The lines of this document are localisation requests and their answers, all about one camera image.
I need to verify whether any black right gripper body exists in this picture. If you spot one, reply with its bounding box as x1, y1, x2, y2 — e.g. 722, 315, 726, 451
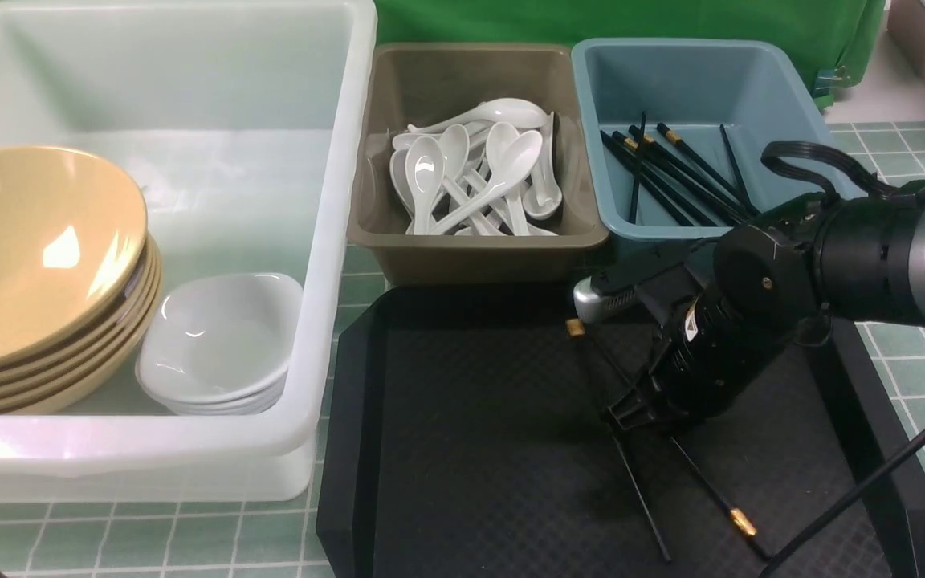
603, 268, 800, 434

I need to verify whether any thin black chopstick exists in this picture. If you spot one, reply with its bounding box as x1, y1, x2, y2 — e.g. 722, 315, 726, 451
564, 318, 673, 564

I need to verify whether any white square dish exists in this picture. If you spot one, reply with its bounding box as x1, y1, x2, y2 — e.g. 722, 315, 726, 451
135, 273, 304, 399

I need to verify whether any tan noodle bowl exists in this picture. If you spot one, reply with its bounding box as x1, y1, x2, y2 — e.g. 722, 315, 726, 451
0, 146, 148, 364

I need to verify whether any black chopstick gold band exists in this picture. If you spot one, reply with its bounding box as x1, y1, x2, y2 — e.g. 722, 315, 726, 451
669, 436, 771, 563

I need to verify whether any white ceramic soup spoon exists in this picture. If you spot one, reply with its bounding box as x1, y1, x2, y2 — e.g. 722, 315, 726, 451
406, 135, 445, 235

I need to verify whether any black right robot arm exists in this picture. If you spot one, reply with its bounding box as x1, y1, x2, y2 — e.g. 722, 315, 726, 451
592, 182, 925, 431

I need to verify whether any stacked tan bowl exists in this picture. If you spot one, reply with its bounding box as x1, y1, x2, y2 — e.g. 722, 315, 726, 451
0, 233, 160, 386
0, 251, 159, 391
0, 275, 162, 416
0, 254, 162, 413

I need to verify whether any stacked tan bowl bottom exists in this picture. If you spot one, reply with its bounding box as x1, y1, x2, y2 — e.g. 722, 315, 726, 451
0, 275, 162, 416

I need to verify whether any stacked tan bowl top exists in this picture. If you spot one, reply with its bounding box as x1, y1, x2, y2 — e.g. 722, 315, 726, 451
0, 233, 160, 386

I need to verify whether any black chopstick in bin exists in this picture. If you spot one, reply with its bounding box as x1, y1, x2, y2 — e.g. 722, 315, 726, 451
599, 131, 694, 226

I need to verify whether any black chopstick far right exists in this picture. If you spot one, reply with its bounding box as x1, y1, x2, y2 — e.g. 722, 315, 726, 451
719, 124, 755, 212

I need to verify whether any upright black chopstick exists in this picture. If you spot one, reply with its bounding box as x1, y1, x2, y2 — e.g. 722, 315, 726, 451
629, 111, 646, 224

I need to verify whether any blue plastic bin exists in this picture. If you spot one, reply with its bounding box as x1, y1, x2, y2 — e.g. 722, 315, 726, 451
572, 38, 834, 264

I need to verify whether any black chopstick gold tip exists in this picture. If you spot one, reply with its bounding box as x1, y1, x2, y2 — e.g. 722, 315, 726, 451
656, 122, 760, 216

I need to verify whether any white spoon right pile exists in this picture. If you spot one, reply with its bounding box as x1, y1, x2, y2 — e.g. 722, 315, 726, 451
522, 112, 563, 221

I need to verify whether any blue binder clip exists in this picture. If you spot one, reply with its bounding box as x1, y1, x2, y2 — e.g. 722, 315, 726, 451
811, 66, 851, 99

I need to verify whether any white spoon centre pile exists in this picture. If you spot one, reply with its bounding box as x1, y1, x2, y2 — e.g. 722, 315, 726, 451
432, 129, 543, 234

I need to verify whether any black serving tray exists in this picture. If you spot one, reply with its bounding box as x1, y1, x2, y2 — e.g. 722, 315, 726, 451
316, 284, 909, 577

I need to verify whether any white spoon top of pile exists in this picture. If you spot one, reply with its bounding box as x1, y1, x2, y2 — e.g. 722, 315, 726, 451
407, 98, 550, 134

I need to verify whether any white spoon upright pile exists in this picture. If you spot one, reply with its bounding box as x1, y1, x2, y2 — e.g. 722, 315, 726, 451
438, 124, 503, 235

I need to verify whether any white spoon left pile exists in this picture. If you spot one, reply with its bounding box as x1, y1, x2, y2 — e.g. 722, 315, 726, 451
389, 149, 414, 217

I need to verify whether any brown plastic bin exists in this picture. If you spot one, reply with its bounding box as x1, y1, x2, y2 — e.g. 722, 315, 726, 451
346, 43, 609, 286

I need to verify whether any large white plastic tub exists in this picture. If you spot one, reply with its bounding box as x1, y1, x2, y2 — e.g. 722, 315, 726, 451
0, 1, 377, 503

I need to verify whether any stacked white dish top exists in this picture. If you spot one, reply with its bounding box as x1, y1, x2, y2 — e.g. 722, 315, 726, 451
138, 374, 282, 416

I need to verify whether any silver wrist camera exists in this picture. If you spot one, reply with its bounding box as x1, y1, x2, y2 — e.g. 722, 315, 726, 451
573, 277, 649, 324

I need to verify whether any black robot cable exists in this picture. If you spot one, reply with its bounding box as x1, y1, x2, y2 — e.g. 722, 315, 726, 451
0, 140, 925, 578

